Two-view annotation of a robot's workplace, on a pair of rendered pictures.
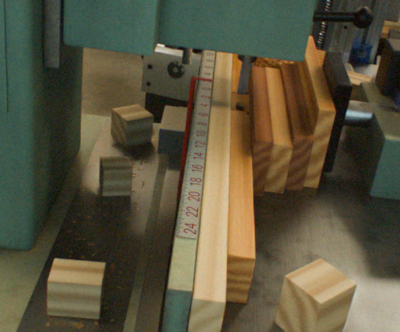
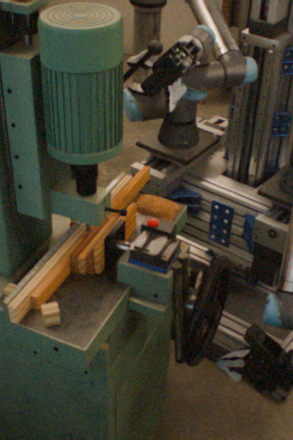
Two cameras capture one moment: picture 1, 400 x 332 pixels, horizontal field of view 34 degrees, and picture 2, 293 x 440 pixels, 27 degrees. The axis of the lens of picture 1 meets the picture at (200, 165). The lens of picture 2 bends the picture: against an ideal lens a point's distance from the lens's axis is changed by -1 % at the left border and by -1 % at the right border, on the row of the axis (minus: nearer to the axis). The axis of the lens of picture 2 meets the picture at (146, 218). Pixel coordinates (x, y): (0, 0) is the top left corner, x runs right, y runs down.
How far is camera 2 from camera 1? 1.08 m
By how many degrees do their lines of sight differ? 22
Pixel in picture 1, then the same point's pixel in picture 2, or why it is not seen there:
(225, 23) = (70, 210)
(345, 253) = (84, 301)
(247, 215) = (46, 284)
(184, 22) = (57, 207)
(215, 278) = (17, 302)
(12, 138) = (0, 241)
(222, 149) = (56, 258)
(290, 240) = (70, 292)
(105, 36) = (28, 211)
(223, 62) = not seen: hidden behind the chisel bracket
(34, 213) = (10, 265)
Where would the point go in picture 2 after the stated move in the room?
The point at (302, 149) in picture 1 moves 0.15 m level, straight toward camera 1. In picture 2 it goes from (88, 260) to (47, 295)
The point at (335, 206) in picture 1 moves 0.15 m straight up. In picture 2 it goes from (99, 283) to (98, 234)
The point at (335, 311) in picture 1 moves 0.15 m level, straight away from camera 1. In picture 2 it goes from (51, 317) to (100, 284)
